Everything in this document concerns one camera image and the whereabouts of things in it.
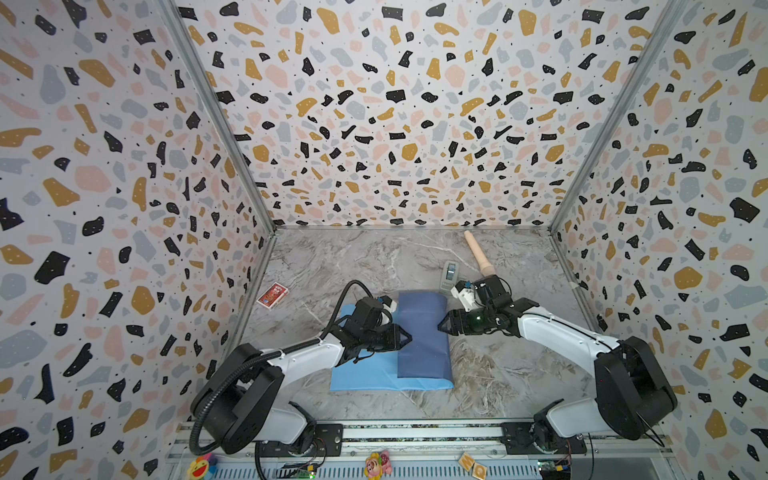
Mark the white tape dispenser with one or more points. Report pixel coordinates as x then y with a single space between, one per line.
449 277

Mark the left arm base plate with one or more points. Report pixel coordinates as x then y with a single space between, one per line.
320 440

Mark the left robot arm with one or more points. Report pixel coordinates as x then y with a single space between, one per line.
238 405

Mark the orange square sticker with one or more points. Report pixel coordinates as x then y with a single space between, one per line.
471 466

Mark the colourful round sticker toy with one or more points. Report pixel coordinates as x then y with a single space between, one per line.
203 467

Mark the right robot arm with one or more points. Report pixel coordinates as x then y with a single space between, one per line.
633 393

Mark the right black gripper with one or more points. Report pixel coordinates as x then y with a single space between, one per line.
462 322

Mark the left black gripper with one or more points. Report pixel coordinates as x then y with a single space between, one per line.
394 339

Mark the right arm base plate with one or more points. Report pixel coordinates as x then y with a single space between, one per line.
534 437

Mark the pink yellow sticker toy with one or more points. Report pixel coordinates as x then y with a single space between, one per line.
378 465

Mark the red playing card deck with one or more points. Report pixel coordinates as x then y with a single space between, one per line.
272 296

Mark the aluminium mounting rail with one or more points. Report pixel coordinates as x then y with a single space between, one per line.
431 449

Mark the blue wrapping paper sheet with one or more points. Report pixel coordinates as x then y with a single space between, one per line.
422 365

